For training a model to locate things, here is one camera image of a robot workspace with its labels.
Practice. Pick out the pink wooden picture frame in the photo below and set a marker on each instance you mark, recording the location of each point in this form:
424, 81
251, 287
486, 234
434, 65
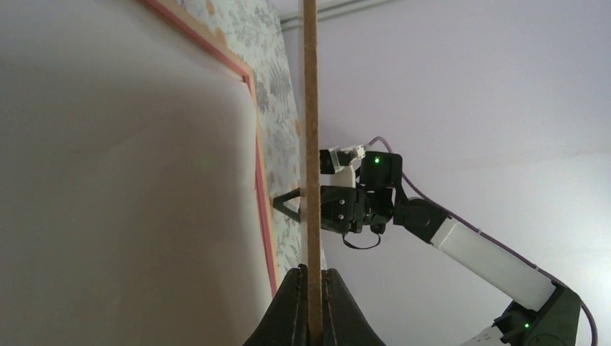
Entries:
199, 33

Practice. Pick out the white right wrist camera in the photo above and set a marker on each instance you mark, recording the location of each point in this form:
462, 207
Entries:
338, 164

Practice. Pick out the floral patterned table cloth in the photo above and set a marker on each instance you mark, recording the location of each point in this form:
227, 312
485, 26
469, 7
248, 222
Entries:
252, 30

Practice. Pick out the brown cardboard backing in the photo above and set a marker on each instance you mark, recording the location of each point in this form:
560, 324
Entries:
311, 201

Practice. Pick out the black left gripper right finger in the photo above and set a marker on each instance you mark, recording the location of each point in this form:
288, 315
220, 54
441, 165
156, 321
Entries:
344, 324

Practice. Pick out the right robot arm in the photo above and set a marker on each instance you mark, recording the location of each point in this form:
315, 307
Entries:
543, 311

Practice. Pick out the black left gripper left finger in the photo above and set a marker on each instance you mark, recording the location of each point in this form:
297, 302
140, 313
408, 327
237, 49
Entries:
285, 322

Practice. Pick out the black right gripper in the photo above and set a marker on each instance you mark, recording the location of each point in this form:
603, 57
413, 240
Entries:
347, 210

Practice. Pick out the sunset landscape photo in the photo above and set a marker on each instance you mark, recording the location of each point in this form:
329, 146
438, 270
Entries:
129, 208

